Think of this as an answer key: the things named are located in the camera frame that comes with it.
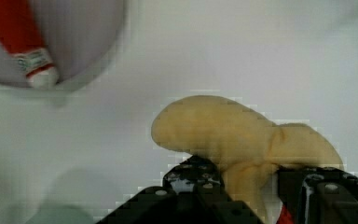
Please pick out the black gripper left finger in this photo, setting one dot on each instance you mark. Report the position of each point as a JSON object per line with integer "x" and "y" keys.
{"x": 192, "y": 192}

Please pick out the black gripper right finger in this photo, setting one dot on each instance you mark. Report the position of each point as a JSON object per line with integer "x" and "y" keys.
{"x": 319, "y": 195}

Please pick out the yellow plush peeled banana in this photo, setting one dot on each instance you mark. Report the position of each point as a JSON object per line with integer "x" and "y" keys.
{"x": 246, "y": 147}

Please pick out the red tomato toy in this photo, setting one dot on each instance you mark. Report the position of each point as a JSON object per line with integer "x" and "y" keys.
{"x": 285, "y": 217}

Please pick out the pink round plate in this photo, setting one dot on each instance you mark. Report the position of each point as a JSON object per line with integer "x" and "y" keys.
{"x": 77, "y": 33}

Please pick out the red plush ketchup bottle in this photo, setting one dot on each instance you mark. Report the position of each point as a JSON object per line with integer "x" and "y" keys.
{"x": 21, "y": 38}

